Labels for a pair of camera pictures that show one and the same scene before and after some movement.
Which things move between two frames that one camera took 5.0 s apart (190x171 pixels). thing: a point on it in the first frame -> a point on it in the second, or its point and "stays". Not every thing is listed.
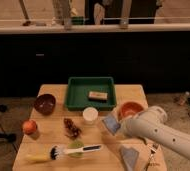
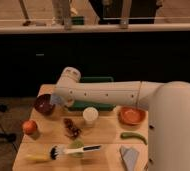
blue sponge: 111,124 -> 57,99
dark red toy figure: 72,131 stays
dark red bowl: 45,103 stays
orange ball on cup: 29,126 stays
